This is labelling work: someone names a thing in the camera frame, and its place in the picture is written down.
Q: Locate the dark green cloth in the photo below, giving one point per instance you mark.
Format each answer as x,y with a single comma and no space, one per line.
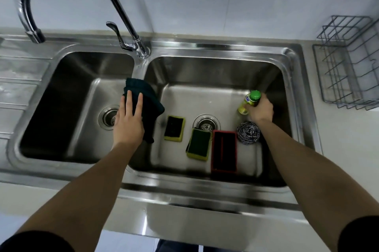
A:
151,103

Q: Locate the person's right hand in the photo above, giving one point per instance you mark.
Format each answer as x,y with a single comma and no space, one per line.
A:
262,111

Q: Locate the yellow detergent bottle green cap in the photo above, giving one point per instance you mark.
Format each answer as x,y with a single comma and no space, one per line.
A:
251,98

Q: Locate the yellow green scrub sponge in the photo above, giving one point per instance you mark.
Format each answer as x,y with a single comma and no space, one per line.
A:
199,143

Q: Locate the black yellow shirt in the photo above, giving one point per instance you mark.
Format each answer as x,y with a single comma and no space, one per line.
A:
29,243

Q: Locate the steel wool scourer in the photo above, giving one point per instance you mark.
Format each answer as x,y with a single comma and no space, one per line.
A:
248,132

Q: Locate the stainless steel double sink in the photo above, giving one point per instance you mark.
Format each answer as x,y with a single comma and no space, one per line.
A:
192,100

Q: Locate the dark blue trousers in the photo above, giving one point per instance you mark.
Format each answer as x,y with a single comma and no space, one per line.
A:
177,247

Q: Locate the person's right forearm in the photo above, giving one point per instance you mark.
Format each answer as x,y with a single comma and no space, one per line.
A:
311,172

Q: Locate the red black scrubbing pad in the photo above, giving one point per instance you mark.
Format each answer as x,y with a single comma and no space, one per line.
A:
223,154

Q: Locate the person's left forearm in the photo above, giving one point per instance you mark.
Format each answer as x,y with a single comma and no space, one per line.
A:
88,189

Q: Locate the chrome gooseneck faucet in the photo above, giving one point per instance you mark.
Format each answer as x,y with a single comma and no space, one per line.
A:
118,6

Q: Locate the small yellow black sponge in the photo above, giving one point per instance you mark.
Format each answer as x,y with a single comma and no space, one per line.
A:
174,127

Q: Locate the person's left hand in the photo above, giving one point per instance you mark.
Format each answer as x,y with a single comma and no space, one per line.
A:
128,130

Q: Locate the steel drain strainer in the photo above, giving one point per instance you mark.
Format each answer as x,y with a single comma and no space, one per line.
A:
107,117
206,121

